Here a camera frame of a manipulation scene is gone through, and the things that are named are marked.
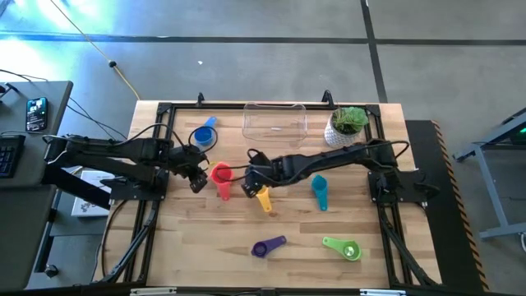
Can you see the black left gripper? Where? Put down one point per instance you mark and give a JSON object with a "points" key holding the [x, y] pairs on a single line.
{"points": [[187, 160]]}

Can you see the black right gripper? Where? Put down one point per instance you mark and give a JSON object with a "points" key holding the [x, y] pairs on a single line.
{"points": [[271, 173]]}

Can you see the yellow measuring cup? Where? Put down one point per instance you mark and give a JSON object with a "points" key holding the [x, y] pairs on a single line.
{"points": [[265, 202]]}

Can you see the orange measuring cup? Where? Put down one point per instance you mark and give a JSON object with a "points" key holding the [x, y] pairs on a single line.
{"points": [[224, 187]]}

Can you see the blue measuring cup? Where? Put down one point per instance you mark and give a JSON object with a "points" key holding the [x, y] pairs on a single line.
{"points": [[203, 135]]}

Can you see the teal measuring cup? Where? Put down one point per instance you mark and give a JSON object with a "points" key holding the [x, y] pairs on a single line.
{"points": [[320, 193]]}

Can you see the green measuring cup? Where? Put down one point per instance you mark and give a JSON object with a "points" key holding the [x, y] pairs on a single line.
{"points": [[349, 251]]}

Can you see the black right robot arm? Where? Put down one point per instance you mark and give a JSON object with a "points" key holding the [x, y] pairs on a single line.
{"points": [[328, 158]]}

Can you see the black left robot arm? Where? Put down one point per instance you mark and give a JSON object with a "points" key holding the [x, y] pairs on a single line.
{"points": [[102, 153]]}

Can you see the purple measuring cup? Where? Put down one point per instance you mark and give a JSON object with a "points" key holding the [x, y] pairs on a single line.
{"points": [[259, 249]]}

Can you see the clear plastic basket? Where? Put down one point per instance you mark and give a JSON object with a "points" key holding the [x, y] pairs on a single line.
{"points": [[287, 123]]}

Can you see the black table clamp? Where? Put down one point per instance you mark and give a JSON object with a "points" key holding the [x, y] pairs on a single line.
{"points": [[200, 99], [328, 99]]}

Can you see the potted plant white geometric pot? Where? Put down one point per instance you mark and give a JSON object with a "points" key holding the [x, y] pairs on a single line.
{"points": [[347, 121]]}

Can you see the white printed booklet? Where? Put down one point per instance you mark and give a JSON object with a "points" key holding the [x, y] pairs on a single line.
{"points": [[88, 205]]}

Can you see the black smartphone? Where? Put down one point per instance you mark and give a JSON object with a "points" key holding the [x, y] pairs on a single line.
{"points": [[37, 114]]}

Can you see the black caster wheel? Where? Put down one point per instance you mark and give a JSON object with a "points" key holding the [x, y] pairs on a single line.
{"points": [[51, 271]]}

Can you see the grey desk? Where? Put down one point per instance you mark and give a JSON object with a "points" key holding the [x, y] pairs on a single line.
{"points": [[24, 214]]}

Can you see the black keyboard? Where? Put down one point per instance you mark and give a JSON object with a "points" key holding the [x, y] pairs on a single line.
{"points": [[10, 156]]}

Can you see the black mat hazard stripe edge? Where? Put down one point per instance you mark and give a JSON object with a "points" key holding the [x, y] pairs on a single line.
{"points": [[452, 230]]}

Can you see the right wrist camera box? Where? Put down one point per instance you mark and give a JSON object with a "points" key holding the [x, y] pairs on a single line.
{"points": [[259, 158]]}

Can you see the black aluminium table frame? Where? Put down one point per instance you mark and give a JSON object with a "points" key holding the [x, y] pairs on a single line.
{"points": [[222, 107]]}

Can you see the silver metal bracket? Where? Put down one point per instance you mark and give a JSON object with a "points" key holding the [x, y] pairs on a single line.
{"points": [[382, 292], [152, 291]]}

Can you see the grey metal table frame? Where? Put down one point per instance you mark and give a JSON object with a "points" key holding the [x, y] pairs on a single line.
{"points": [[492, 193]]}

